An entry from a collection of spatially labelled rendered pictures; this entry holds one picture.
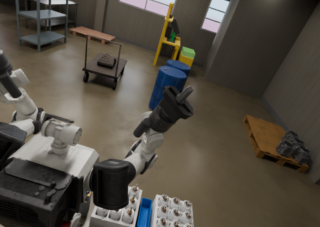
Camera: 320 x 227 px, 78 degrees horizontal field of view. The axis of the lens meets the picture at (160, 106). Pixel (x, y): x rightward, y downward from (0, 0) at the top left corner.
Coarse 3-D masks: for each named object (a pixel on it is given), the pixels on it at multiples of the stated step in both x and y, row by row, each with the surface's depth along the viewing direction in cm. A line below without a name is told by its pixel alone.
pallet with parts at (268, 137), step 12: (252, 120) 434; (252, 132) 390; (264, 132) 401; (276, 132) 416; (288, 132) 383; (252, 144) 374; (264, 144) 359; (276, 144) 371; (288, 144) 348; (300, 144) 354; (276, 156) 340; (288, 156) 347; (300, 156) 337; (300, 168) 341
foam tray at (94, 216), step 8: (128, 192) 199; (96, 208) 176; (136, 208) 187; (96, 216) 171; (120, 216) 177; (136, 216) 181; (96, 224) 174; (104, 224) 173; (112, 224) 172; (120, 224) 171; (128, 224) 173
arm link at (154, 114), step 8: (168, 88) 65; (176, 88) 66; (168, 96) 63; (160, 104) 67; (168, 104) 64; (176, 104) 62; (184, 104) 64; (152, 112) 70; (160, 112) 67; (168, 112) 66; (176, 112) 63; (184, 112) 62; (192, 112) 64; (152, 120) 69; (160, 120) 67; (168, 120) 67; (176, 120) 65; (160, 128) 69; (168, 128) 70
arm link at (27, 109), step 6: (24, 102) 86; (30, 102) 90; (18, 108) 88; (24, 108) 88; (30, 108) 91; (36, 108) 96; (42, 108) 98; (18, 114) 93; (24, 114) 92; (30, 114) 94; (36, 114) 95; (36, 120) 94
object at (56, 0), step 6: (36, 0) 539; (42, 0) 562; (48, 0) 585; (54, 0) 613; (60, 0) 643; (60, 6) 696; (60, 12) 707; (60, 18) 694; (42, 24) 576; (48, 24) 591; (54, 24) 609
